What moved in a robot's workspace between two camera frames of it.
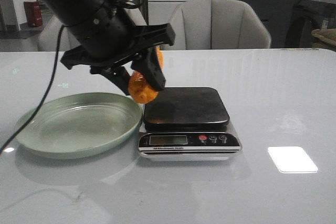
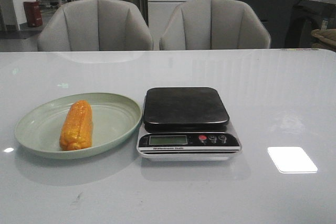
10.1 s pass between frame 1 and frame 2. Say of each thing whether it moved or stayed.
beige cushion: stayed
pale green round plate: stayed
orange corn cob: moved
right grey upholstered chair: stayed
